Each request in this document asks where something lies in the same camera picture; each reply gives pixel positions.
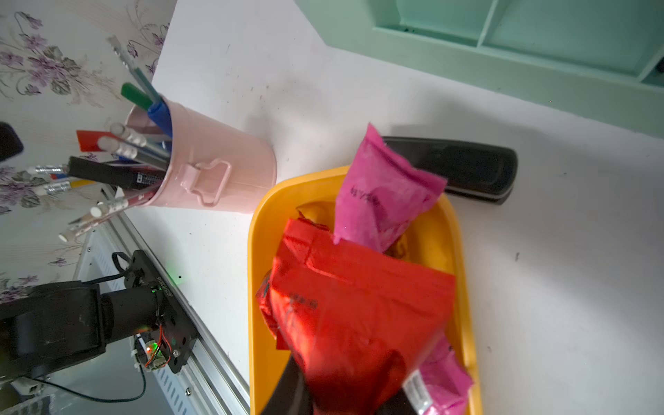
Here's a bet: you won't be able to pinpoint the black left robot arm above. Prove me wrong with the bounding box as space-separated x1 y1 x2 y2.
1 281 160 381

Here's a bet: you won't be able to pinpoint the pink metal pen cup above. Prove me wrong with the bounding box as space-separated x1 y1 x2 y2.
145 100 277 214

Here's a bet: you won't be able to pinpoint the pink tea bag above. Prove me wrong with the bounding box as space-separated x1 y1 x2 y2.
333 124 448 252
402 337 474 415

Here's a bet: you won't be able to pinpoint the pens in cup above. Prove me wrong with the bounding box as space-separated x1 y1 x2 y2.
28 36 172 243

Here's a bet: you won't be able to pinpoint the yellow plastic storage tray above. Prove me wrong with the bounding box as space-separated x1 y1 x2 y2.
248 168 482 414

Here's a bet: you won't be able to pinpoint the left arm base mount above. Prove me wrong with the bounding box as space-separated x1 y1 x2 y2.
108 250 199 374

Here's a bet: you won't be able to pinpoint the red tea bag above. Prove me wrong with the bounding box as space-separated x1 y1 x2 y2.
255 271 290 350
271 219 456 414

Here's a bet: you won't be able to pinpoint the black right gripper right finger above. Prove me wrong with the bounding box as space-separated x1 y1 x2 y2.
375 390 418 415

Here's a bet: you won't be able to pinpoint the mint green file organizer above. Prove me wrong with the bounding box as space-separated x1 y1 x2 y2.
298 1 663 137

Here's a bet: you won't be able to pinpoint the aluminium front rail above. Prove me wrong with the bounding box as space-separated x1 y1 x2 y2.
75 215 251 414

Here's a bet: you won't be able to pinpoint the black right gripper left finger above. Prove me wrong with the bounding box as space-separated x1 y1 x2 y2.
260 356 314 415

